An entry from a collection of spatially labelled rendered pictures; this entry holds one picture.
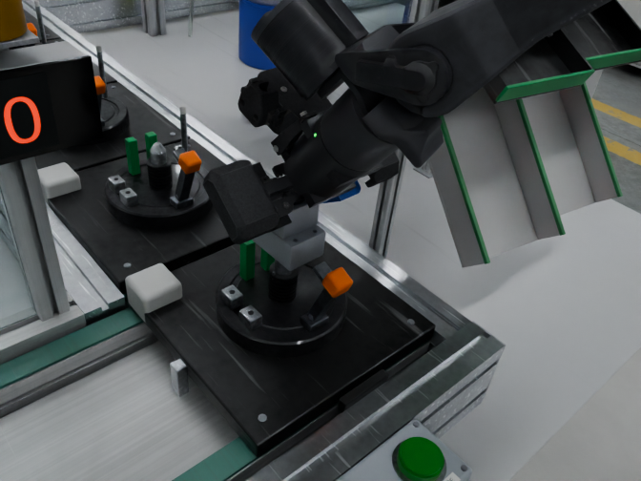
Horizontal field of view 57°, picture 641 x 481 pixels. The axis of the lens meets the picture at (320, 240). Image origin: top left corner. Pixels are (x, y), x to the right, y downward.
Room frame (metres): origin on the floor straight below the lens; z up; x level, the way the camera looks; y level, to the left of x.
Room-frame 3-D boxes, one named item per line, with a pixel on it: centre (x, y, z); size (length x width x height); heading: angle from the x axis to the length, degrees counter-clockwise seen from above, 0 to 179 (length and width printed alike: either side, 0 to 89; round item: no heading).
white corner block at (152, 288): (0.46, 0.17, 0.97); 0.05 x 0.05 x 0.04; 45
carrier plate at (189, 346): (0.46, 0.03, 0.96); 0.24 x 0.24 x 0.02; 45
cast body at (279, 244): (0.47, 0.04, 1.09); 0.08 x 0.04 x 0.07; 46
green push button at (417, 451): (0.30, -0.11, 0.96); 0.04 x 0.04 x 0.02
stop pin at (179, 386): (0.37, 0.12, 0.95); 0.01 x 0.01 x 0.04; 45
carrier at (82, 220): (0.64, 0.22, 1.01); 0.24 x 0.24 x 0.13; 45
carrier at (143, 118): (0.81, 0.39, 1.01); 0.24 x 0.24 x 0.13; 45
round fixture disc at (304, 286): (0.46, 0.03, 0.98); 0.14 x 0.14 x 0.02
